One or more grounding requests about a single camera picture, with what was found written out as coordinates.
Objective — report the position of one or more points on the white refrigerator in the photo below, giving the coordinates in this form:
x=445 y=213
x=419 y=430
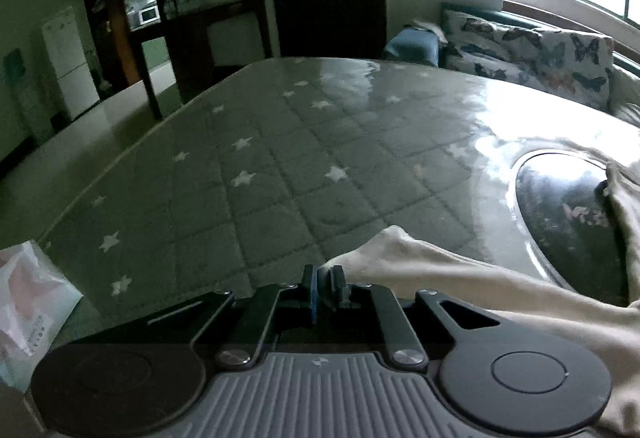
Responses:
x=70 y=63

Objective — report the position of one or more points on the round black induction cooktop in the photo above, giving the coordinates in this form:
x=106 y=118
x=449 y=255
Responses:
x=560 y=218

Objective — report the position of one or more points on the dark wooden display cabinet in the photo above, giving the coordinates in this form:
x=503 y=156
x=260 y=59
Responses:
x=100 y=28

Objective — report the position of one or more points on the tissue packet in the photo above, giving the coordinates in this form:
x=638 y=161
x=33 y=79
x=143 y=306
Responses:
x=30 y=308

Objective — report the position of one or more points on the white microwave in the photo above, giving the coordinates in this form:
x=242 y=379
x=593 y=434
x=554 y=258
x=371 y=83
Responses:
x=148 y=14

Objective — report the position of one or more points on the beige pillow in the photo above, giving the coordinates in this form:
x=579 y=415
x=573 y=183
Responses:
x=627 y=93

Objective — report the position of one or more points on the beige lace cloth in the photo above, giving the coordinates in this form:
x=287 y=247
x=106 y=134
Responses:
x=427 y=29

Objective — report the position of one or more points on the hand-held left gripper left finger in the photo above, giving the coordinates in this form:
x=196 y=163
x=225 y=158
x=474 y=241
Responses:
x=312 y=290

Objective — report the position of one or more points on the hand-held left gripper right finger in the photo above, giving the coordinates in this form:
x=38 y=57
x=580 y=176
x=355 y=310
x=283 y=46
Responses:
x=336 y=290

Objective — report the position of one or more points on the blue armrest cloth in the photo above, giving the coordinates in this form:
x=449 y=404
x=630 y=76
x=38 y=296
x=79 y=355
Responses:
x=410 y=48

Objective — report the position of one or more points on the dark wooden console table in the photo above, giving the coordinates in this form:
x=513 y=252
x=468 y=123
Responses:
x=200 y=18

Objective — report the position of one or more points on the butterfly print cushion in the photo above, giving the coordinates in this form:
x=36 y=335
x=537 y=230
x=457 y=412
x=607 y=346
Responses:
x=575 y=68
x=490 y=43

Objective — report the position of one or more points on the cream sweater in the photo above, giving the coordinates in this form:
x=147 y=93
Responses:
x=500 y=288

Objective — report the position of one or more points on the green sofa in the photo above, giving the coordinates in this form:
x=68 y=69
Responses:
x=625 y=63

